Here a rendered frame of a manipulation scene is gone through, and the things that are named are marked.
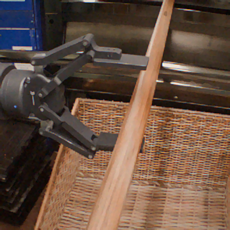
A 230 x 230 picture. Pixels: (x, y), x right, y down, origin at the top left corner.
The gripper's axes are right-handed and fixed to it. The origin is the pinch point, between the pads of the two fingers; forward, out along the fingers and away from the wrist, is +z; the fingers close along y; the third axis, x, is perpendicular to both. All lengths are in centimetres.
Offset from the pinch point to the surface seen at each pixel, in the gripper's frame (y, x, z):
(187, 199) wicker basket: 60, -39, 13
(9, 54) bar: 2.1, -18.0, -30.4
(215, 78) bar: 3.1, -17.6, 12.4
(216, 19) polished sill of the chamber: 3, -55, 15
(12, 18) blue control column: 6, -52, -48
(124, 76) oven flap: 24, -51, -12
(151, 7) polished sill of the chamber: 2, -55, -5
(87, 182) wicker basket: 60, -41, -22
